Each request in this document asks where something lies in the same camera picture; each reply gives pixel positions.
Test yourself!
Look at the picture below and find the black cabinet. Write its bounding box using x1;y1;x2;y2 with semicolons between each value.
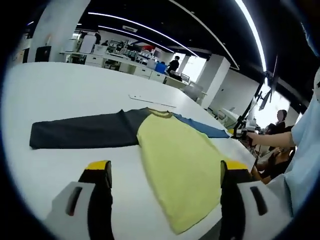
34;46;52;63

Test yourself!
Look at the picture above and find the ceiling light strip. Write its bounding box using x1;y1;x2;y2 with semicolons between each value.
87;11;200;58

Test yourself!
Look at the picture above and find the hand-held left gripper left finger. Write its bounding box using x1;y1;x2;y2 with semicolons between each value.
46;159;114;240

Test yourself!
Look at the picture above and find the long white workbench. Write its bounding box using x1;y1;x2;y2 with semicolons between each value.
59;48;191;86

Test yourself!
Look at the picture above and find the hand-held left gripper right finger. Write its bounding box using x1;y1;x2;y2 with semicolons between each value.
219;159;294;240

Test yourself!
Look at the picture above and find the yellow blue black garment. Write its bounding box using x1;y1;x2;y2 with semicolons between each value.
29;106;230;236

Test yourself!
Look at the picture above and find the grey mesh office chair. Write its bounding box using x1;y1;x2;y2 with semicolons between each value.
186;82;208;106

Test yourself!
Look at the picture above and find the long curved ceiling light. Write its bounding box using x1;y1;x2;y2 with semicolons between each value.
234;0;268;73

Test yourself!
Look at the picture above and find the person in light blue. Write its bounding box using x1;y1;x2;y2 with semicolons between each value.
264;99;320;226

